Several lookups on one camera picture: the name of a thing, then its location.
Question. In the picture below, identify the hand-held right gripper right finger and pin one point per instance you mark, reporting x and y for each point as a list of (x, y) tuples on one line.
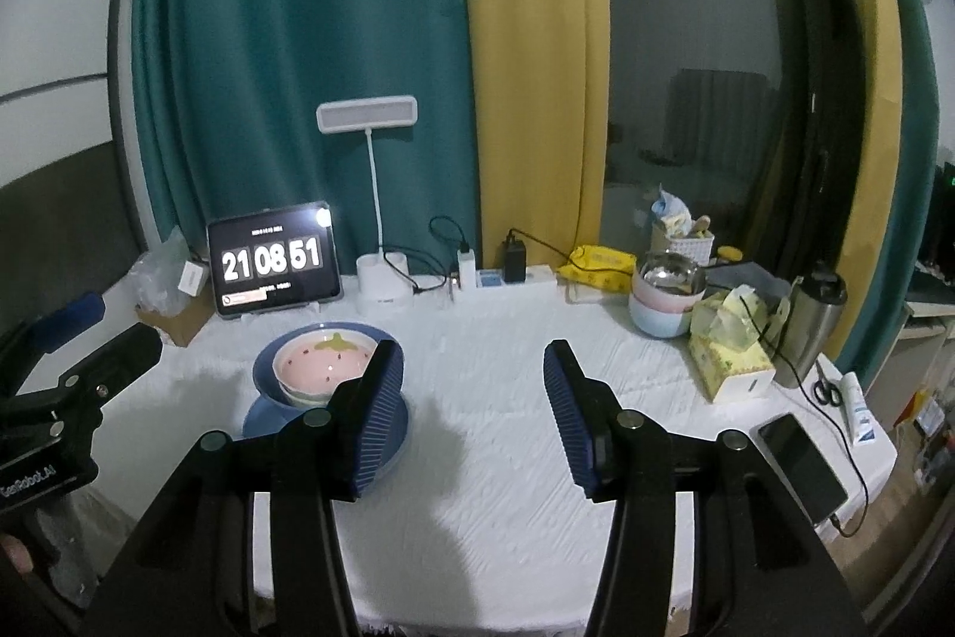
[(571, 420)]

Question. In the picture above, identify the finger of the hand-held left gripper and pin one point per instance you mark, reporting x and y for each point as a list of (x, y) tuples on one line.
[(71, 312), (119, 353)]

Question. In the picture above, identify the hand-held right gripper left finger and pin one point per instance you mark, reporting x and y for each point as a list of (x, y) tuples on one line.
[(377, 420)]

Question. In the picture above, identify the cream bowl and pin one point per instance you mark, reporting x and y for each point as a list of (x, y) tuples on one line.
[(298, 397)]

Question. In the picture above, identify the pink strawberry bowl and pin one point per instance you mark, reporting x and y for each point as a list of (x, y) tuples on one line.
[(321, 357)]

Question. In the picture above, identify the blue plate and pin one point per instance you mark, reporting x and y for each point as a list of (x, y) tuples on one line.
[(261, 420)]

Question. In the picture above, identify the large blue bowl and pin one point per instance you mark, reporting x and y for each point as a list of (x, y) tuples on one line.
[(265, 376)]

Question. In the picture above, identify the person's left hand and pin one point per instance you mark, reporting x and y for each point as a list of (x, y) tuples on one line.
[(15, 555)]

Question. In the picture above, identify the cardboard box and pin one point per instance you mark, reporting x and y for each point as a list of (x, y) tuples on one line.
[(175, 323)]

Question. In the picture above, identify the clear plastic bag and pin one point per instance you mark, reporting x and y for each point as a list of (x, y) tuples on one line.
[(157, 271)]

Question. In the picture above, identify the small white box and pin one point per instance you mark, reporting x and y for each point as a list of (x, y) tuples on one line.
[(192, 279)]

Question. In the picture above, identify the white textured tablecloth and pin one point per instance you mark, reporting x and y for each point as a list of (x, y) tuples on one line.
[(485, 346)]

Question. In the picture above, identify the light blue bowl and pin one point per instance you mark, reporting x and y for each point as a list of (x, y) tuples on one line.
[(660, 323)]

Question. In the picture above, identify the pale pink bowl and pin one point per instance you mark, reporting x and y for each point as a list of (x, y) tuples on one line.
[(664, 301)]

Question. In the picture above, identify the yellow wipes pack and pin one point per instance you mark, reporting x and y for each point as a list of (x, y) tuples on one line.
[(597, 267)]

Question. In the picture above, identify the black charger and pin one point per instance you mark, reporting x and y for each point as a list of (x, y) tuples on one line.
[(515, 264)]

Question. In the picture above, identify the white charger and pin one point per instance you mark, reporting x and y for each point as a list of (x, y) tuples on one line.
[(467, 271)]

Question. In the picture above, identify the yellow tissue pack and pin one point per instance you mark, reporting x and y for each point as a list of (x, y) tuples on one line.
[(735, 361)]

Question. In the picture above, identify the tablet showing clock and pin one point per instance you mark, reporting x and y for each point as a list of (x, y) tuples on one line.
[(272, 260)]

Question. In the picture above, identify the white basket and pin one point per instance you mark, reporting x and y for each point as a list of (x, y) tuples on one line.
[(690, 250)]

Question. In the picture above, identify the small yellow object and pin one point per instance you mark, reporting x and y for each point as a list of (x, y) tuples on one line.
[(729, 254)]

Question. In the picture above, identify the blue white packet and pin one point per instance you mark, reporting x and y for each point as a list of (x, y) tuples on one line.
[(669, 211)]

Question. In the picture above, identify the wooden utensil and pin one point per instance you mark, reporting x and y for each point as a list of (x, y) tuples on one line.
[(701, 226)]

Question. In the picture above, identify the black phone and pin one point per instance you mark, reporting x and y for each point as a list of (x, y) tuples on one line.
[(802, 465)]

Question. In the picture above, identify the black scissors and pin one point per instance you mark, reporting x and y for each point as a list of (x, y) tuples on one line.
[(827, 391)]

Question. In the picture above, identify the steel tumbler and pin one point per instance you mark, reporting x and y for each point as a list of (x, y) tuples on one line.
[(809, 323)]

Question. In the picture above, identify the white tube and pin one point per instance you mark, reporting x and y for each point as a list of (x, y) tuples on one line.
[(858, 413)]

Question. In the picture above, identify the white desk lamp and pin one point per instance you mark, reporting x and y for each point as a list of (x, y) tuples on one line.
[(365, 114)]

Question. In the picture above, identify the white side shelf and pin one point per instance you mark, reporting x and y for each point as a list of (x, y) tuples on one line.
[(929, 368)]

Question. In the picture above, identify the black device green light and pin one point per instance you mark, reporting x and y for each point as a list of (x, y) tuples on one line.
[(941, 211)]

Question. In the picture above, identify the dark glass window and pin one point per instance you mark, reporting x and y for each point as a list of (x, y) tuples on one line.
[(694, 10)]

